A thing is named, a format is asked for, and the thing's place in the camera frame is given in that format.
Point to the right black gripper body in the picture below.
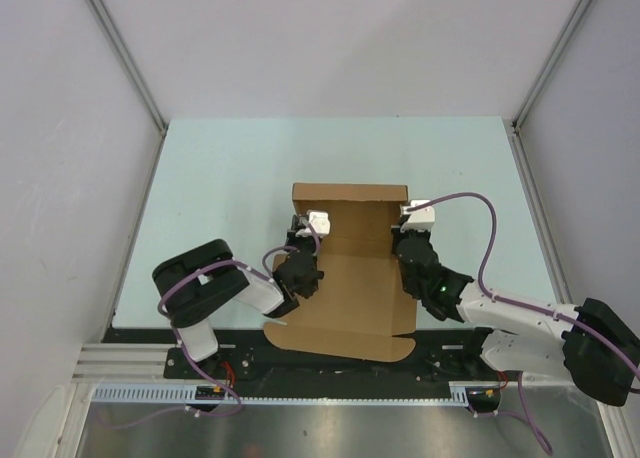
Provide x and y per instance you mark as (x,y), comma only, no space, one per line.
(398,235)

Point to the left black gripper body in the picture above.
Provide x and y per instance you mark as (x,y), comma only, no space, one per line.
(301,242)

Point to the brown cardboard box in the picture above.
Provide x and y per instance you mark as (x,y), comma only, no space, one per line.
(360,309)

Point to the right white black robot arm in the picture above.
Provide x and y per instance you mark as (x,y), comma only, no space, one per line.
(588,344)

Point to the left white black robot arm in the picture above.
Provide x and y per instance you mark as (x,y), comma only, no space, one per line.
(195,284)

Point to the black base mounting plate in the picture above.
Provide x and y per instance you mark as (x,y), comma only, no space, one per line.
(467,339)

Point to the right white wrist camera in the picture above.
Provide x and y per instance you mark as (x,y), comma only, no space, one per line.
(417,215)

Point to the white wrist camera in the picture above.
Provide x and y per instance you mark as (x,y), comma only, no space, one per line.
(312,224)
(417,215)

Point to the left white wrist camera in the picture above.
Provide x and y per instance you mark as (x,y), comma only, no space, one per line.
(312,224)

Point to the right aluminium side rail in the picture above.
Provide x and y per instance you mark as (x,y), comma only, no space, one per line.
(544,233)

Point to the grey slotted cable duct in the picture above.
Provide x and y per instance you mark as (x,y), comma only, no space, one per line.
(202,394)

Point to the right aluminium corner post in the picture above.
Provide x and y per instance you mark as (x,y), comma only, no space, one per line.
(560,46)

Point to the aluminium corner post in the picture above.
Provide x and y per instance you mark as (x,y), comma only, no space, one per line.
(114,37)
(560,46)

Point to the left aluminium corner post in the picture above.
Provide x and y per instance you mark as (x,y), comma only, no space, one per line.
(114,37)

